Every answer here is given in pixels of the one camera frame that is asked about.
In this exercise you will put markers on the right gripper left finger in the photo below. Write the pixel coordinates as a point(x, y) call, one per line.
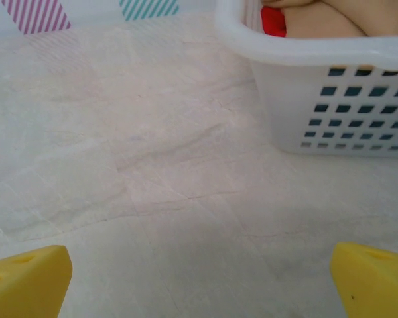
point(23, 285)

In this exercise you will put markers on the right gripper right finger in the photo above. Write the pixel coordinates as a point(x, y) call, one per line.
point(374, 285)

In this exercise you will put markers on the tan t-shirt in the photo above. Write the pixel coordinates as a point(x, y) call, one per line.
point(318, 20)

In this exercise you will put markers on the tan and red clothes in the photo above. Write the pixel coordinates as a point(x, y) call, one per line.
point(273, 20)

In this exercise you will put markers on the white plastic basket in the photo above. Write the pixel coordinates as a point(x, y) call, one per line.
point(285, 99)

